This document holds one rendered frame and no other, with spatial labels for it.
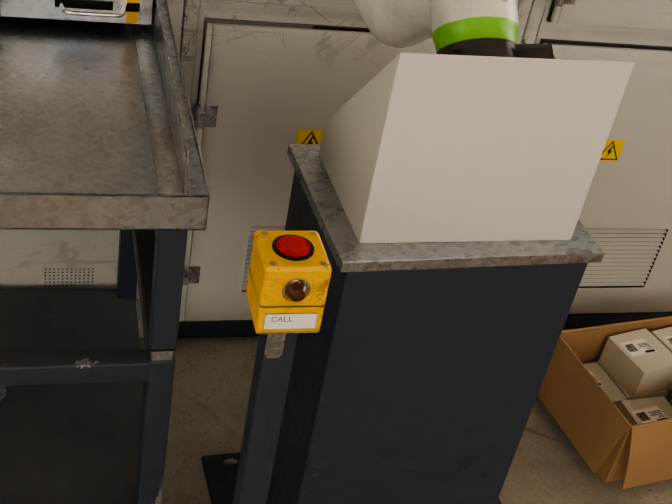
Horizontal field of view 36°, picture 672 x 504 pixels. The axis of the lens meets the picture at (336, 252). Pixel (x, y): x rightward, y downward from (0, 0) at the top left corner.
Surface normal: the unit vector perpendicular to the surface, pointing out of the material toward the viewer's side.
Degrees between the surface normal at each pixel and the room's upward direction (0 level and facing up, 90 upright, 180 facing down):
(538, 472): 0
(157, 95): 0
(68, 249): 90
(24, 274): 90
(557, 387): 77
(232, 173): 90
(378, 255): 0
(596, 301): 90
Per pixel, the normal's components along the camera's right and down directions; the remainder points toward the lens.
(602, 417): -0.85, -0.13
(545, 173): 0.25, 0.59
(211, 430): 0.16, -0.80
